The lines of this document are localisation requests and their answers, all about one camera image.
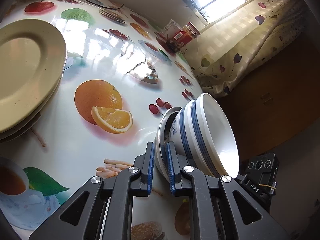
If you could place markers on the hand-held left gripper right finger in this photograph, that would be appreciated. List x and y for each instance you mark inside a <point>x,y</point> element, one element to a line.
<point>170,170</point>

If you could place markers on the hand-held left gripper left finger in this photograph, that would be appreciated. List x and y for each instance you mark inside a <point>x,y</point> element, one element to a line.
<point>150,170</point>

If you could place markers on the white bowl with blue flowers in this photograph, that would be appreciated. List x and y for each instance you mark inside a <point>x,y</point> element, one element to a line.
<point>175,128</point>

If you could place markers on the blue-striped white bowl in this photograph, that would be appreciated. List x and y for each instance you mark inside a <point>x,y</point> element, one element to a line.
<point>187,120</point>
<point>220,140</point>

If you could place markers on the beige plate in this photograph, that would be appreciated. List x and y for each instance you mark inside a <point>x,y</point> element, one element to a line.
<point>25,67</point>
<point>12,132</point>

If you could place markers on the brown wooden cabinet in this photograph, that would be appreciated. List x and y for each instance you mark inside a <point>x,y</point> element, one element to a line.
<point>270,110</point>

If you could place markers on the heart-printed cloth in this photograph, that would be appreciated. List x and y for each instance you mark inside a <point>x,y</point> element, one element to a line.
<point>245,42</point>

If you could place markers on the glass jar with red label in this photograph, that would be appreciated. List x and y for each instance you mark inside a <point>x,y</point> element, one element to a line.
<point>181,36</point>

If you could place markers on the small white carton box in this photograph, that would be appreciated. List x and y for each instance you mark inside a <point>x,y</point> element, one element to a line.
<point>168,26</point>

